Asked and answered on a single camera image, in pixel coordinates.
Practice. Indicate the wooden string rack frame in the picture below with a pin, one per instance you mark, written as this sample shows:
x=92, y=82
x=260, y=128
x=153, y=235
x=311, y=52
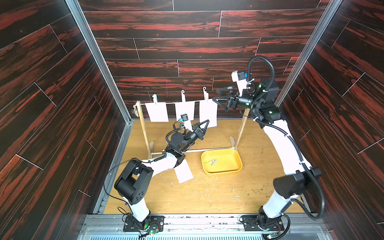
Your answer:
x=150, y=145

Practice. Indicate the yellow plastic tray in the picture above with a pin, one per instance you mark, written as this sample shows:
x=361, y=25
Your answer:
x=228, y=161

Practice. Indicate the green white clothespin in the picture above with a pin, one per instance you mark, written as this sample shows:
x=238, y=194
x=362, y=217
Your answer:
x=155, y=99

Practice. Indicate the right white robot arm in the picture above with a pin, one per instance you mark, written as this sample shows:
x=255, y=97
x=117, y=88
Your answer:
x=257, y=94

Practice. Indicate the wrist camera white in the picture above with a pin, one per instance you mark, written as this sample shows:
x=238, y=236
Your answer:
x=240, y=78
x=184, y=119

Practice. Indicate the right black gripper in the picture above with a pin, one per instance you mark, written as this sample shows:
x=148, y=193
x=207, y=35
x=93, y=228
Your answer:
x=234, y=102

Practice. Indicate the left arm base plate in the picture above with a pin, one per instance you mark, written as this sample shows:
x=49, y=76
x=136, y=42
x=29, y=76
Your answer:
x=151, y=224

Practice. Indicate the aluminium corner profile right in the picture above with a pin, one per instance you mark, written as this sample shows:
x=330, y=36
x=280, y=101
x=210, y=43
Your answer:
x=318, y=31

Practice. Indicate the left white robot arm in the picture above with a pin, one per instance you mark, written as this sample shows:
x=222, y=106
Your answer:
x=133, y=183

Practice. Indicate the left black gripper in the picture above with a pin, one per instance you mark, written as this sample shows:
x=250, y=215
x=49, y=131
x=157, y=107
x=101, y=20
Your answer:
x=196, y=134

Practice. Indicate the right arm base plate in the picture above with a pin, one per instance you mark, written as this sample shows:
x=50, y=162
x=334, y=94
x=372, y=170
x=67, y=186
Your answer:
x=254, y=223

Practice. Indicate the aluminium corner profile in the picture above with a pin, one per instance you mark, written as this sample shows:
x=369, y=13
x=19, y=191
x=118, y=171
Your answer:
x=91, y=42
x=318, y=31

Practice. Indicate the aluminium front rail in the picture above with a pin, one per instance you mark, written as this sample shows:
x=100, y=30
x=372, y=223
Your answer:
x=201, y=227

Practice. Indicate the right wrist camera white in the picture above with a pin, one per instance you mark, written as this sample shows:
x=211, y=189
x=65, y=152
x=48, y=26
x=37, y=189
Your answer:
x=240, y=78

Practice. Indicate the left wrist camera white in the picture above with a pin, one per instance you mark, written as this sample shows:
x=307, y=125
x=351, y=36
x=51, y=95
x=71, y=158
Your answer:
x=184, y=119

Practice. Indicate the aluminium corner profile left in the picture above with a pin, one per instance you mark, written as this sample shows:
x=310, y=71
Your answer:
x=91, y=42

